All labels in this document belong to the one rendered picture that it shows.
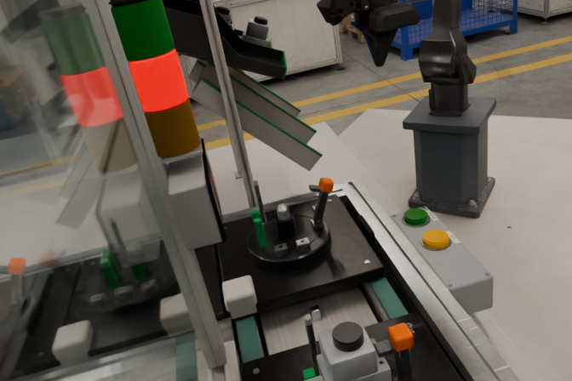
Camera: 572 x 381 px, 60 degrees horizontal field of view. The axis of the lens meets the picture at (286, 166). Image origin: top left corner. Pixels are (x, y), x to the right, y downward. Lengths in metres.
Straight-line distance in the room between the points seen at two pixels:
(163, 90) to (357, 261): 0.43
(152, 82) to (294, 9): 4.44
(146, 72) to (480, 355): 0.49
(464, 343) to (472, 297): 0.11
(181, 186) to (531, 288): 0.61
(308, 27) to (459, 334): 4.43
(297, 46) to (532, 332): 4.34
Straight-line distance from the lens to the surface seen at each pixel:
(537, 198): 1.14
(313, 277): 0.76
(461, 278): 0.76
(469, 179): 1.04
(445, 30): 0.96
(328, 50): 5.05
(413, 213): 0.87
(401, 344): 0.52
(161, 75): 0.48
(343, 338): 0.50
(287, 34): 4.92
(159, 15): 0.48
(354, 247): 0.81
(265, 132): 0.97
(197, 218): 0.50
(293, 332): 0.76
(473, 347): 0.68
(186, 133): 0.50
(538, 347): 0.82
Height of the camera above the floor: 1.45
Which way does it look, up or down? 26 degrees down
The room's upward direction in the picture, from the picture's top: 11 degrees counter-clockwise
